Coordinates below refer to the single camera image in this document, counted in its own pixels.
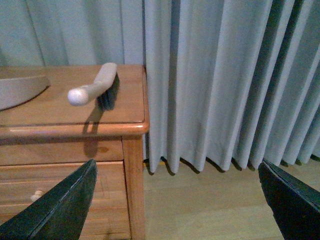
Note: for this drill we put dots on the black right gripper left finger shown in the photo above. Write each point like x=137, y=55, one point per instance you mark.
x=60, y=213

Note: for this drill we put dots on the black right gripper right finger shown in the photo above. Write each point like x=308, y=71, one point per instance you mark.
x=295, y=205

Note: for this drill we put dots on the grey hand brush black bristles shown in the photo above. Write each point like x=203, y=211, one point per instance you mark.
x=103, y=90

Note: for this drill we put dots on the wooden nightstand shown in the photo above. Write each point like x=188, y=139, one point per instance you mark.
x=46, y=139

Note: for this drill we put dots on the grey plastic dustpan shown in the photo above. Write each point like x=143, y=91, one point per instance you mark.
x=16, y=91

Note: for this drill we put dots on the light grey curtain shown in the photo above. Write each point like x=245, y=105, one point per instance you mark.
x=227, y=79

